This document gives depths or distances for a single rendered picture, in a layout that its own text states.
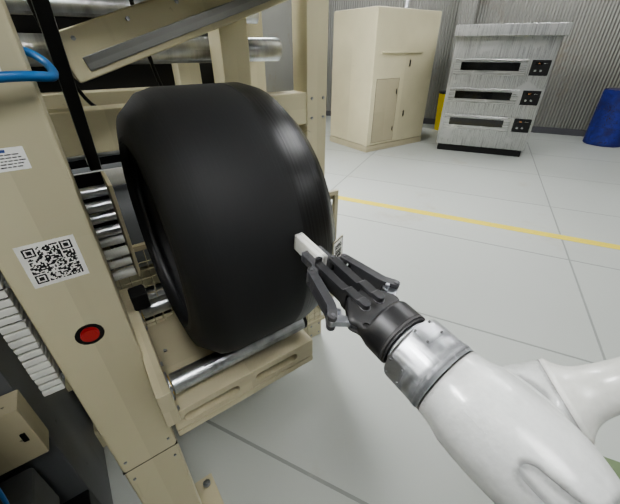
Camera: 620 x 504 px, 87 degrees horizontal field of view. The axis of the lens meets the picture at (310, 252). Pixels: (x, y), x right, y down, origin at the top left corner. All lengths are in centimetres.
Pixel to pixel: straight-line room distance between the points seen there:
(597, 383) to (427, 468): 127
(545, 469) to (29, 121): 68
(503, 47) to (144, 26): 562
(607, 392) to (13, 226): 79
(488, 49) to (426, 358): 596
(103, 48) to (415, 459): 177
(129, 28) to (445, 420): 97
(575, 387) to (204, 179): 54
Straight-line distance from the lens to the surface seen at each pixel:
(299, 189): 55
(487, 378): 37
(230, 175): 51
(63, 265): 66
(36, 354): 76
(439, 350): 38
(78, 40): 98
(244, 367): 84
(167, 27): 102
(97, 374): 80
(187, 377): 78
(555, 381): 51
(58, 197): 61
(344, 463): 167
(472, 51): 621
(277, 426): 175
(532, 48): 625
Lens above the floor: 151
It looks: 32 degrees down
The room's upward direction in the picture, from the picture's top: straight up
